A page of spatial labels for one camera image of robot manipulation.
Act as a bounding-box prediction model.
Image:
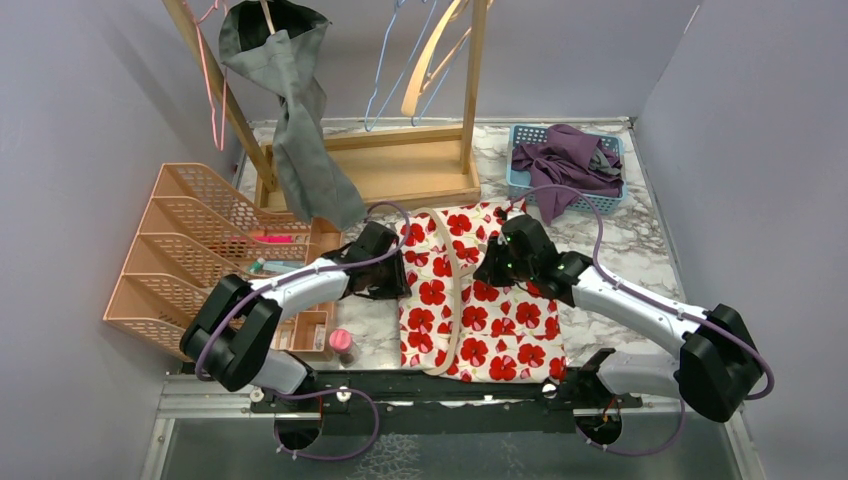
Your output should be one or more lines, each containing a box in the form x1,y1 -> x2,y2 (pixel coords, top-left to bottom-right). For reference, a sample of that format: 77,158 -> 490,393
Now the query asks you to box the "wooden hanger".
259,0 -> 276,35
400,1 -> 494,122
399,204 -> 492,383

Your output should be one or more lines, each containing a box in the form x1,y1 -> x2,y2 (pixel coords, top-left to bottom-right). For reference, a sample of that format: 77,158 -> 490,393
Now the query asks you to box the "red poppy print cloth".
396,202 -> 567,383

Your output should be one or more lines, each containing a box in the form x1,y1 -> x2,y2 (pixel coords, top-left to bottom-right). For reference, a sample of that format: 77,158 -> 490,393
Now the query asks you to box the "grey skirt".
218,1 -> 366,230

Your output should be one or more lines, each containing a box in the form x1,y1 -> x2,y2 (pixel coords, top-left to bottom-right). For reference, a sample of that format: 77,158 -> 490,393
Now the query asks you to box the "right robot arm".
473,215 -> 767,422

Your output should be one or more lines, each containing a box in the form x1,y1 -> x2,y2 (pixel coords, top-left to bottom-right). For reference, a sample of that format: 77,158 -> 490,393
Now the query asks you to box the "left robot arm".
179,221 -> 411,411

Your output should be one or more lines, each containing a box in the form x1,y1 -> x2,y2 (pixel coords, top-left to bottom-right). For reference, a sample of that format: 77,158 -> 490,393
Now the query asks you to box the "blue plastic basket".
506,123 -> 629,216

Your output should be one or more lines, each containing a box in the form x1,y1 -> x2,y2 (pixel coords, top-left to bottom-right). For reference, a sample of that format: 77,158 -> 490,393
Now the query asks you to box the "pink capped bottle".
328,328 -> 358,367

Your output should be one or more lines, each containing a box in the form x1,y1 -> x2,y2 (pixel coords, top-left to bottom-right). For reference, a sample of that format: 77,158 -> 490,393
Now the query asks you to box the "peach compartment tray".
252,213 -> 343,362

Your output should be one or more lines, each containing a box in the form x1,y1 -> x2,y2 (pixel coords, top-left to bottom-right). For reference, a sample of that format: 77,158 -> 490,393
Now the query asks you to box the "purple cloth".
511,123 -> 625,225

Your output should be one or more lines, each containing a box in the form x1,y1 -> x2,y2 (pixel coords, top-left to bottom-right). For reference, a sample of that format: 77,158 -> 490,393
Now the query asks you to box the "wooden clothes rack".
164,1 -> 480,211

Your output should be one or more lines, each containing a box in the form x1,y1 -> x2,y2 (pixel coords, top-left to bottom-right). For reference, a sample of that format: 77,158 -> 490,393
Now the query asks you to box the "peach plastic file organizer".
104,163 -> 311,359

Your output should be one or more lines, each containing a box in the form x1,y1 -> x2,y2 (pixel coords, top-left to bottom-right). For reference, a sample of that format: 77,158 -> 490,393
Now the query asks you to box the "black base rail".
250,367 -> 642,436

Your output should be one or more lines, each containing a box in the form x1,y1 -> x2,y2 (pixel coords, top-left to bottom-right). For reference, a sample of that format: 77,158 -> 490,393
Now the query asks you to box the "pink wire hanger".
182,0 -> 236,154

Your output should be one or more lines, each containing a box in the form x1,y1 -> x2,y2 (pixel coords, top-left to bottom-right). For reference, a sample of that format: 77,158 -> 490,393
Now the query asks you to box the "blue wire hanger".
362,1 -> 471,133

